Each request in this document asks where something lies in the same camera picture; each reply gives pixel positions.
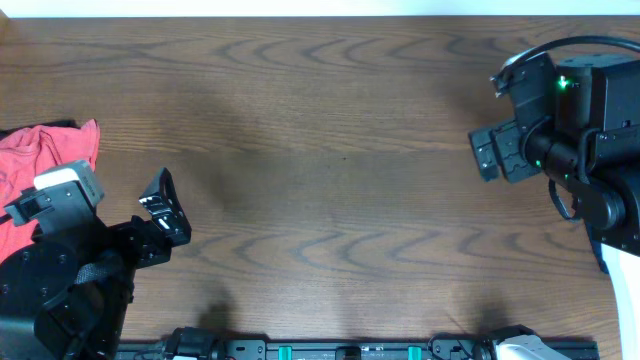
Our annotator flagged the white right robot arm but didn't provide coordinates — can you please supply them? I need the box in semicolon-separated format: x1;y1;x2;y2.
469;53;639;359

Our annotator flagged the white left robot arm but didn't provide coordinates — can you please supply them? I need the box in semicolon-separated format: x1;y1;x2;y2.
1;161;191;359

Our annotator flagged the dark blue folded cloth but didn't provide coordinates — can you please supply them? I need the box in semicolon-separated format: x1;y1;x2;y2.
585;223;609;275

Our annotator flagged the red shirt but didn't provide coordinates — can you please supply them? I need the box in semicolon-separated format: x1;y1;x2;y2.
0;118;101;264

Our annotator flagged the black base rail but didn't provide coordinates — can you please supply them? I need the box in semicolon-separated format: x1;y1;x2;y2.
115;325;600;360

